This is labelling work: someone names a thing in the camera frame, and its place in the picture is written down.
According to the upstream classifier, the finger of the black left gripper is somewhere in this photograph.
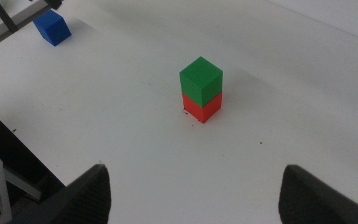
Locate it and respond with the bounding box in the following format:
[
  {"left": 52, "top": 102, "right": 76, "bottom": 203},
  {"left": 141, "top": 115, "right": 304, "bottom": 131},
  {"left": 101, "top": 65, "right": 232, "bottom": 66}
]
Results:
[
  {"left": 44, "top": 0, "right": 64, "bottom": 11},
  {"left": 0, "top": 0, "right": 19, "bottom": 34}
]

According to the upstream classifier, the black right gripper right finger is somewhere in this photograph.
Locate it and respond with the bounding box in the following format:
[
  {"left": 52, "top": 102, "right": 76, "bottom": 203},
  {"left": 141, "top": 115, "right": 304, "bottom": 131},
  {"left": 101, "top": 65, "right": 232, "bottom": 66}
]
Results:
[{"left": 277, "top": 164, "right": 358, "bottom": 224}]

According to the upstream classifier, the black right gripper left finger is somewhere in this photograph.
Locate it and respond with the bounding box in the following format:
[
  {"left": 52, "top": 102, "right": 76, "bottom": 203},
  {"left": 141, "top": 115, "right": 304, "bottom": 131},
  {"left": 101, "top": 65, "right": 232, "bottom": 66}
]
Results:
[{"left": 9, "top": 164, "right": 112, "bottom": 224}]

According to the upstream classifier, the blue cube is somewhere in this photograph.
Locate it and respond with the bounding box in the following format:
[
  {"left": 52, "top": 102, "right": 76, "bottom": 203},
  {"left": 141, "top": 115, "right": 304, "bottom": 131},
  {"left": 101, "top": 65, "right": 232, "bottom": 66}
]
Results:
[{"left": 32, "top": 9, "right": 73, "bottom": 47}]

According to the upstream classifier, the red cube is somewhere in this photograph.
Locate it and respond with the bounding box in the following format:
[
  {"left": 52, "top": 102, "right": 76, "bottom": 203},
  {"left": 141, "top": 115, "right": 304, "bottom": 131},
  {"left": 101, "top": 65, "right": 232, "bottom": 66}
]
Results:
[{"left": 181, "top": 90, "right": 223, "bottom": 124}]

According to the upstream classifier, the green cube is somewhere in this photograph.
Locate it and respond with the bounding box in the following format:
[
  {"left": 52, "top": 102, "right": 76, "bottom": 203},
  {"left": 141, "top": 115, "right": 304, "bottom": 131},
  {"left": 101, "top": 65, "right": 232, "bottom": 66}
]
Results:
[{"left": 178, "top": 55, "right": 224, "bottom": 108}]

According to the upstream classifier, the grey metal bar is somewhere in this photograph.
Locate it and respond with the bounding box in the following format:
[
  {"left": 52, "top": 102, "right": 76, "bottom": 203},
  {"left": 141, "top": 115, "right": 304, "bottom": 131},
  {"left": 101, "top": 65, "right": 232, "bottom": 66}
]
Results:
[{"left": 2, "top": 167, "right": 44, "bottom": 202}]

